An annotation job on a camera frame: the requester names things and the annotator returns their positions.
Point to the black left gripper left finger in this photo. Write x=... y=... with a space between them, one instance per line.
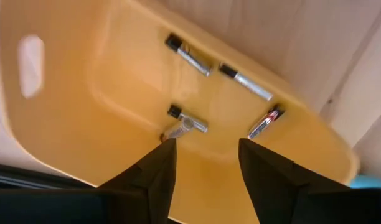
x=140 y=193

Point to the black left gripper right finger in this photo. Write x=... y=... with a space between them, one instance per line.
x=287 y=193

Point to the silver marker black cap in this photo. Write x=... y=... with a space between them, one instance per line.
x=189 y=56

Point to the blue calculator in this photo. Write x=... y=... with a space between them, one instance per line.
x=371 y=182

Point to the yellow plastic bin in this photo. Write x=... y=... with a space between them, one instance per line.
x=115 y=93

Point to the black aluminium table frame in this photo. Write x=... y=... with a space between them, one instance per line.
x=22 y=177

